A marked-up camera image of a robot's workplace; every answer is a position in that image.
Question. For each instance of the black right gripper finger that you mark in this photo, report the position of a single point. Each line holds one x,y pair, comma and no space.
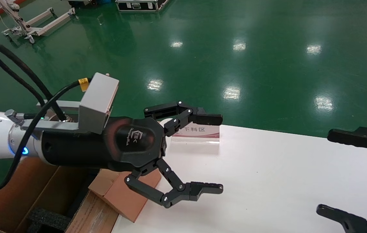
358,137
348,219

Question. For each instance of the dark machine base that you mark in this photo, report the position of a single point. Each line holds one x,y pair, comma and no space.
83,2

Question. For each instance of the black foam insert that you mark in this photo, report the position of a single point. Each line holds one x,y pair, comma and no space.
47,218

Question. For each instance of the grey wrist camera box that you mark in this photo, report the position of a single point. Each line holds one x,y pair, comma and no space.
99,97

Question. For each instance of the white wheeled metal frame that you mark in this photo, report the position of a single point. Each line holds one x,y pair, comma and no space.
50,24

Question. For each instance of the small cardboard box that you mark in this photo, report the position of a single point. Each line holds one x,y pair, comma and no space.
122,197

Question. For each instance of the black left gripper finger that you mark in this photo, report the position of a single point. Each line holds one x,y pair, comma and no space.
183,113
177,191

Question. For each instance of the black aluminium flight case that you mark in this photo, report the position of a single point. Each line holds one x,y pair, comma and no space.
138,5

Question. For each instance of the acrylic sign with Chinese text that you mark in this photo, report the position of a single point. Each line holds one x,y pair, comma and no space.
202,132

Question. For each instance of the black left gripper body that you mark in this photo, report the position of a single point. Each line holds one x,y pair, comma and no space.
128,142

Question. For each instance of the large cardboard box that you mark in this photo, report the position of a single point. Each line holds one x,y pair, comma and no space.
8,200

